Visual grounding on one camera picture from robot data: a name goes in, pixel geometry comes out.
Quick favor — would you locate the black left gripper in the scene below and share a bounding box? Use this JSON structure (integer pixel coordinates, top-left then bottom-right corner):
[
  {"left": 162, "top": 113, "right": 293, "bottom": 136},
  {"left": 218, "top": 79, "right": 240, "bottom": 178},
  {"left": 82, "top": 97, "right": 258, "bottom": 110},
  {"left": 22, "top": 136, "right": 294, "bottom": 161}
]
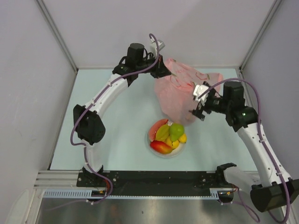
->
[{"left": 136, "top": 53, "right": 171, "bottom": 79}]

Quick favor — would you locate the pink plastic bag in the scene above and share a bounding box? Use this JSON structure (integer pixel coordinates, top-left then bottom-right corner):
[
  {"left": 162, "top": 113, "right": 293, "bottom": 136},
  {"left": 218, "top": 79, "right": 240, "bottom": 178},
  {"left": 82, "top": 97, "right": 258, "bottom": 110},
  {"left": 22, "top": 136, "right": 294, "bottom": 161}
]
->
[{"left": 154, "top": 58, "right": 223, "bottom": 126}]

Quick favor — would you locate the green fake pear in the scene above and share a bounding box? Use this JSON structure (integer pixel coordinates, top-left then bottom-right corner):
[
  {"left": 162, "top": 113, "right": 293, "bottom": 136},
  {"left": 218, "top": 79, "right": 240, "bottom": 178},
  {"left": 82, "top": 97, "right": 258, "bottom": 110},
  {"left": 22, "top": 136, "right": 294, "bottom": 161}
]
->
[{"left": 169, "top": 123, "right": 185, "bottom": 142}]

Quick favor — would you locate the yellow fake lemon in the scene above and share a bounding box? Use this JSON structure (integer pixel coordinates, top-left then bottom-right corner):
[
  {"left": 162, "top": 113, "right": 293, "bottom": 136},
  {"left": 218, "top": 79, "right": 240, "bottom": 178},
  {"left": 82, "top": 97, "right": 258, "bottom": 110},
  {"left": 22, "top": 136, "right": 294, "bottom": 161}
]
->
[{"left": 178, "top": 133, "right": 187, "bottom": 143}]

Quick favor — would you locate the fake watermelon slice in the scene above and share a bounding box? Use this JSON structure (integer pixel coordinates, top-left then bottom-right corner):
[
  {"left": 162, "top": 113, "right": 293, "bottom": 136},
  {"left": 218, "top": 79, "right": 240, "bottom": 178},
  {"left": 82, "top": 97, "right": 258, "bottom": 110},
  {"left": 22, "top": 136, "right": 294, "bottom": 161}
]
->
[{"left": 148, "top": 119, "right": 169, "bottom": 142}]

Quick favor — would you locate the red fake mango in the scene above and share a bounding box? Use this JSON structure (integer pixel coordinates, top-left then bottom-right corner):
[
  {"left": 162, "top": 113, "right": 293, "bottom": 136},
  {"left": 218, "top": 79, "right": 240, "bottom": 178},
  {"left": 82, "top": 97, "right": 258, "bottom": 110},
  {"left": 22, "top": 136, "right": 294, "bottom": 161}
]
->
[{"left": 150, "top": 140, "right": 173, "bottom": 154}]

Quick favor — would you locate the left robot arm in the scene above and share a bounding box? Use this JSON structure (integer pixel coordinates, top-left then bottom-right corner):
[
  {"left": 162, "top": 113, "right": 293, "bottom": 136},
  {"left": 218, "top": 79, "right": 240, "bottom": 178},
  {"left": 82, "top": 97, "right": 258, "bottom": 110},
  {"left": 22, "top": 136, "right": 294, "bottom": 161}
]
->
[{"left": 70, "top": 40, "right": 171, "bottom": 187}]

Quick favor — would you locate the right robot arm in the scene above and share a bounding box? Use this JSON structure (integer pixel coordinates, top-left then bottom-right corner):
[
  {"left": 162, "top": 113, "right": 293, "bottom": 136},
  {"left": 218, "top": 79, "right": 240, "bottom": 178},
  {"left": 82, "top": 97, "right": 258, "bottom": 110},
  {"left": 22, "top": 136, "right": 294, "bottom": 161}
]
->
[{"left": 192, "top": 78, "right": 299, "bottom": 212}]

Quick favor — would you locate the white paper plate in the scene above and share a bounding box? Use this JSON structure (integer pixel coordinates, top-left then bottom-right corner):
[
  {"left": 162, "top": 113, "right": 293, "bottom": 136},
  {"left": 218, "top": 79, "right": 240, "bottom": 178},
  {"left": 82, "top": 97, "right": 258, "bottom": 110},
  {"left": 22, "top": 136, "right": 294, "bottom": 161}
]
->
[{"left": 147, "top": 119, "right": 187, "bottom": 158}]

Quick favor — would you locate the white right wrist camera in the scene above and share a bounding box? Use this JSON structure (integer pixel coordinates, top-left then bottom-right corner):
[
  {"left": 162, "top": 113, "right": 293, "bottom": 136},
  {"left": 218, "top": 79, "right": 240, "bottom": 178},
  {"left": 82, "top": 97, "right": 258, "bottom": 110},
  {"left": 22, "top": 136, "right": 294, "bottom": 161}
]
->
[{"left": 193, "top": 84, "right": 209, "bottom": 103}]

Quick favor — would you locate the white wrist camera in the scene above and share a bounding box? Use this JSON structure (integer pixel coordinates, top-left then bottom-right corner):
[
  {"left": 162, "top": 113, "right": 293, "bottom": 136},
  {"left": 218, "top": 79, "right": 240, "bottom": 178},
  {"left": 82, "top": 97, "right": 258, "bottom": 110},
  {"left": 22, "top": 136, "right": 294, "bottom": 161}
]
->
[
  {"left": 149, "top": 39, "right": 165, "bottom": 57},
  {"left": 193, "top": 84, "right": 209, "bottom": 103}
]

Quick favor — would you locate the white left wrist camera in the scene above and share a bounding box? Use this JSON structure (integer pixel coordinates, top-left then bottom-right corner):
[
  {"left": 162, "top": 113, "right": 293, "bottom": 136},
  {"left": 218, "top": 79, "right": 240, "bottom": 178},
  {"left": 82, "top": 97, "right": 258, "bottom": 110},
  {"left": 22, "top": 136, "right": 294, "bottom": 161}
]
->
[{"left": 149, "top": 39, "right": 165, "bottom": 57}]

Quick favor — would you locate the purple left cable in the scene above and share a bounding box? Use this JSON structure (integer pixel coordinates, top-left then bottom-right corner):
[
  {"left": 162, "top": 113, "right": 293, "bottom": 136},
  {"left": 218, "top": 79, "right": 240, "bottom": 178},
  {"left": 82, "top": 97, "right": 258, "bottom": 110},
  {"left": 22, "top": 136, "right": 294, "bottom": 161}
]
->
[{"left": 43, "top": 33, "right": 163, "bottom": 212}]

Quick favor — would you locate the purple cable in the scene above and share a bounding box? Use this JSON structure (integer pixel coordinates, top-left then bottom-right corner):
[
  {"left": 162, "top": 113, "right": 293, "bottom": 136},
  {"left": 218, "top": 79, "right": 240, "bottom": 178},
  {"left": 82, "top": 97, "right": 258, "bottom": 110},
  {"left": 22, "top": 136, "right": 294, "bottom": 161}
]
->
[
  {"left": 43, "top": 33, "right": 163, "bottom": 212},
  {"left": 199, "top": 78, "right": 294, "bottom": 224}
]

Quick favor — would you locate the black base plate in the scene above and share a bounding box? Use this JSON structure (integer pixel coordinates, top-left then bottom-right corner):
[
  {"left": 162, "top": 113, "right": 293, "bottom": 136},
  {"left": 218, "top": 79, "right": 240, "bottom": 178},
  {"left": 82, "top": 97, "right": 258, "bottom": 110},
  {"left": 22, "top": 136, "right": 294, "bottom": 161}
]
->
[{"left": 76, "top": 170, "right": 243, "bottom": 196}]

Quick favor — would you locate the aluminium frame rail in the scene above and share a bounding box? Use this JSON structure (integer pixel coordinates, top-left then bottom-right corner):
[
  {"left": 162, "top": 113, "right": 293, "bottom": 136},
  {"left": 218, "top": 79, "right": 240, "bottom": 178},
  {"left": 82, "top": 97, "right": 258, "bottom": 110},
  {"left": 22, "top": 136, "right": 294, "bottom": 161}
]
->
[{"left": 35, "top": 0, "right": 79, "bottom": 72}]

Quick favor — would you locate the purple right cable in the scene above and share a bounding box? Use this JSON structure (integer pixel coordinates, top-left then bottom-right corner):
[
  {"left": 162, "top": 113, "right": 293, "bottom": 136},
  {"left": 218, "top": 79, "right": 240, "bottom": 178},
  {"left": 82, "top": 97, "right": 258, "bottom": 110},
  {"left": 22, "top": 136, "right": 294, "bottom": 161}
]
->
[{"left": 199, "top": 78, "right": 294, "bottom": 224}]

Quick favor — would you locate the white cable duct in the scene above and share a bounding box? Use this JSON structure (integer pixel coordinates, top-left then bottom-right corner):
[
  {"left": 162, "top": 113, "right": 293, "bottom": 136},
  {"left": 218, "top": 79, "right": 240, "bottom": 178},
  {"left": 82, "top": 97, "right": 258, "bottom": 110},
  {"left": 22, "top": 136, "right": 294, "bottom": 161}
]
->
[{"left": 43, "top": 189, "right": 107, "bottom": 198}]

